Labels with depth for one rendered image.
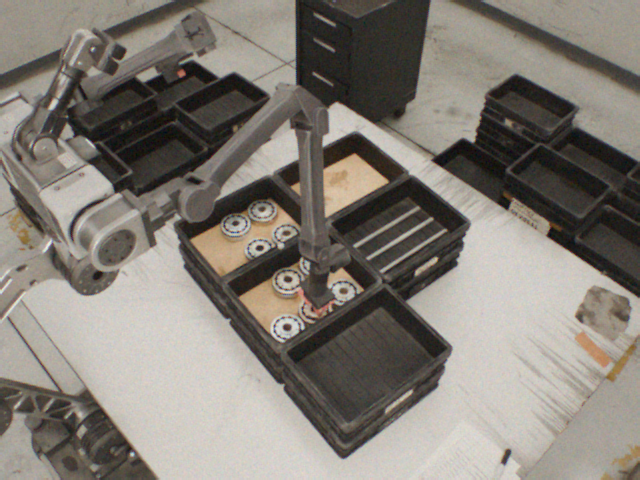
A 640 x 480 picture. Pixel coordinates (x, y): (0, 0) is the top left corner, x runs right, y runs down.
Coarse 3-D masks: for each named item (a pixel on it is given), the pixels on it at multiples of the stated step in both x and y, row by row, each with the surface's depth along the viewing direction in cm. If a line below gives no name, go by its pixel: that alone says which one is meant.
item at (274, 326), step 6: (276, 318) 185; (282, 318) 186; (288, 318) 186; (294, 318) 186; (270, 324) 184; (276, 324) 184; (294, 324) 184; (300, 324) 184; (270, 330) 183; (276, 330) 183; (300, 330) 183; (276, 336) 181; (282, 336) 181; (288, 336) 181
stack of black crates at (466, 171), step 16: (464, 144) 318; (432, 160) 305; (448, 160) 318; (464, 160) 321; (480, 160) 315; (496, 160) 307; (464, 176) 313; (480, 176) 314; (496, 176) 313; (480, 192) 306; (496, 192) 306
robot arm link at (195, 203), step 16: (272, 96) 146; (288, 96) 143; (304, 96) 145; (272, 112) 142; (288, 112) 145; (304, 112) 148; (240, 128) 143; (256, 128) 141; (272, 128) 144; (224, 144) 141; (240, 144) 139; (256, 144) 142; (208, 160) 140; (224, 160) 138; (240, 160) 141; (192, 176) 139; (208, 176) 136; (224, 176) 139; (192, 192) 132; (208, 192) 135; (192, 208) 133; (208, 208) 136
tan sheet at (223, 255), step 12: (276, 204) 220; (288, 216) 217; (216, 228) 213; (252, 228) 213; (264, 228) 213; (192, 240) 209; (204, 240) 209; (216, 240) 209; (228, 240) 209; (204, 252) 206; (216, 252) 206; (228, 252) 206; (240, 252) 206; (216, 264) 202; (228, 264) 202; (240, 264) 202
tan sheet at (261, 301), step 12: (336, 276) 200; (348, 276) 200; (252, 288) 196; (264, 288) 196; (360, 288) 197; (252, 300) 193; (264, 300) 193; (276, 300) 193; (288, 300) 193; (300, 300) 194; (252, 312) 190; (264, 312) 190; (276, 312) 190; (288, 312) 191; (264, 324) 188
